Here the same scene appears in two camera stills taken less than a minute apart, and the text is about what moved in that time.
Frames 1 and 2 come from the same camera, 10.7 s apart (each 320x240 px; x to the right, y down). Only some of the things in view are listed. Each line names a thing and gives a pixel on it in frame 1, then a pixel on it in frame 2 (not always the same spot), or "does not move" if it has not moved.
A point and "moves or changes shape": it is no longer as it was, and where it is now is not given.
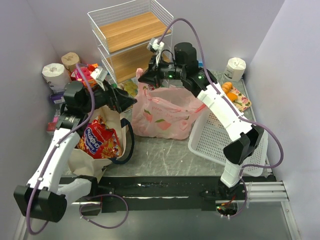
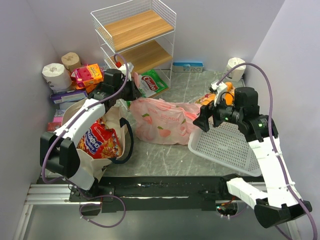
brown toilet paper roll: [70, 60] does not move
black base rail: [117, 194] does not move
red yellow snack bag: [98, 141] does not move
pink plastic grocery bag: [165, 113] moves or changes shape
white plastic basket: [209, 137] does not move
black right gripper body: [155, 72] to [215, 115]
